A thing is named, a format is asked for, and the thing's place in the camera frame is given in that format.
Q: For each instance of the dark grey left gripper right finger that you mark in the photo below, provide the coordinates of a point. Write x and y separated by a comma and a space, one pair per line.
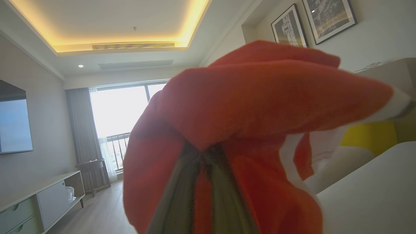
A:
227, 201

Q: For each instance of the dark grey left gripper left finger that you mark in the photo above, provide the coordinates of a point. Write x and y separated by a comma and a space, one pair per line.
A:
177, 201

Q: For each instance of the red garment with white trim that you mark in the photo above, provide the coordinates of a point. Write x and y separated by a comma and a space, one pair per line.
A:
253, 97

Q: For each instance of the large grey fabric seat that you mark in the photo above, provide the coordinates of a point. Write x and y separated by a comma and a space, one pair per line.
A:
373, 195

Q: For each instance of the dark metal balcony railing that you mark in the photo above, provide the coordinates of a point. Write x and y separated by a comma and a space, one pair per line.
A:
118, 149

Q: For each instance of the sheer white curtain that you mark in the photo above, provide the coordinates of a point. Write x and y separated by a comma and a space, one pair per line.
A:
109, 159

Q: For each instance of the small wooden side table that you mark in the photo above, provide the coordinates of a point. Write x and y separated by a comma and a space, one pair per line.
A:
92, 165

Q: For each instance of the white bag in cabinet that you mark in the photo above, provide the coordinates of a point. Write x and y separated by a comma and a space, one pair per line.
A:
70, 196

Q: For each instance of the large glass window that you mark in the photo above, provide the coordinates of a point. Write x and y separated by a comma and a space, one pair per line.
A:
118, 110

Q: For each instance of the grey curtain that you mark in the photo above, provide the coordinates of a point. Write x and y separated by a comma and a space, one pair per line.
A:
83, 130

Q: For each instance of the white and wood TV cabinet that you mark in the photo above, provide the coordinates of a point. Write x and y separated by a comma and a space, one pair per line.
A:
48, 201

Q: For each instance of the flat ceiling access panel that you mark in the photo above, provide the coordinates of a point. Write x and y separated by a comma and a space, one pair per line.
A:
136, 64

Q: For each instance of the yellow sofa with grey seats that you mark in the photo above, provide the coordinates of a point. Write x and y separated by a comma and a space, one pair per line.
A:
370, 136

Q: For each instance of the slotted ceiling air vent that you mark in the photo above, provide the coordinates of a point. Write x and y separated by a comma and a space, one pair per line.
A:
133, 46

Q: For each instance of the narrow black framed picture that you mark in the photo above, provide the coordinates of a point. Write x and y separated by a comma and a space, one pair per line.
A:
288, 27

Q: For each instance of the wide black framed picture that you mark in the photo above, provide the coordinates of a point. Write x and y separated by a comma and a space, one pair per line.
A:
328, 16

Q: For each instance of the beige partition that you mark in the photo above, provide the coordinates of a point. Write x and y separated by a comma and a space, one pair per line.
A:
396, 74

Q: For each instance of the wall-mounted television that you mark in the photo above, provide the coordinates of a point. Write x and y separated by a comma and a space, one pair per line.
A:
14, 123

